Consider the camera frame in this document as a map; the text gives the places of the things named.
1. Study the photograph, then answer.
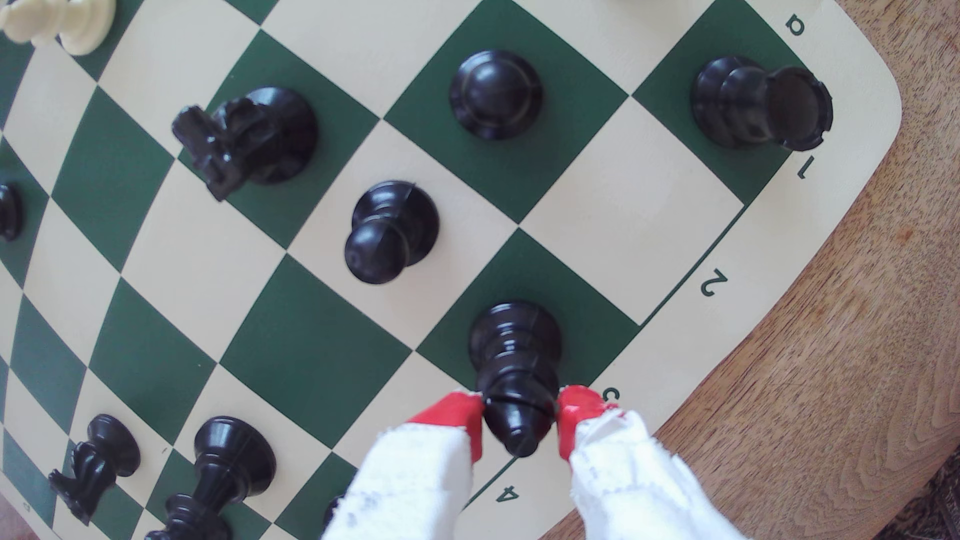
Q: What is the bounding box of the white bishop chess piece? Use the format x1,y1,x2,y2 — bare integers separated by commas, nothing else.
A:
0,0,118,57

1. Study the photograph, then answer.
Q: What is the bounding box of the black pawn chess piece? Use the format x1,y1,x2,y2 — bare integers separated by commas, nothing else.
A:
449,49,545,142
0,183,24,243
343,180,441,286

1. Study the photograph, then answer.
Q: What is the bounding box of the black queen chess piece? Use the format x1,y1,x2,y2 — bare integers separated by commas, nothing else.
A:
144,415,278,540

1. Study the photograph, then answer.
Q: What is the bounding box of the green and cream chess mat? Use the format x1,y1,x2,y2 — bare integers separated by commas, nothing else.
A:
0,0,903,540

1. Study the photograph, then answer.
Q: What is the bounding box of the black knight chess piece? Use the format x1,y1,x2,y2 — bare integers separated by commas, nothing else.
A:
171,86,319,203
48,413,142,527

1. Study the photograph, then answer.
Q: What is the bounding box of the black rook chess piece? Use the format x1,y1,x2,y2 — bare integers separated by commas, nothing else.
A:
690,55,834,153

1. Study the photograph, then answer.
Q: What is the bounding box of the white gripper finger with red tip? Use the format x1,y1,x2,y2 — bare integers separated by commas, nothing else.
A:
556,385,751,540
322,391,487,540

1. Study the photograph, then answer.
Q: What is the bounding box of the black bishop chess piece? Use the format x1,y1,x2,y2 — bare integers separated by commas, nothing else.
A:
468,300,564,459

